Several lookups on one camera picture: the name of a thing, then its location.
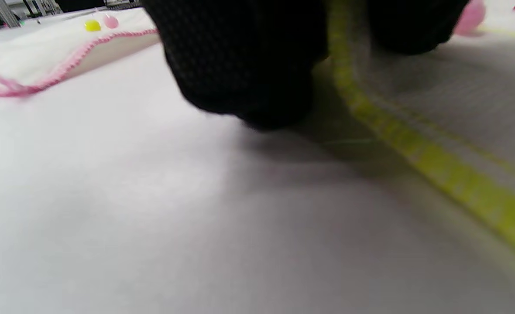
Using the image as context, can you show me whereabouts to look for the person's left hand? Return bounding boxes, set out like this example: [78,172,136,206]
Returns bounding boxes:
[142,0,470,129]

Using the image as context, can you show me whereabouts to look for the pink-edged white dish cloth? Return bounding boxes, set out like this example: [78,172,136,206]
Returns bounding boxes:
[0,7,160,97]

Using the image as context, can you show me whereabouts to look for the yellow-edged white dish cloth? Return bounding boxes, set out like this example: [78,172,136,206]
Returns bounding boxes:
[327,0,515,266]

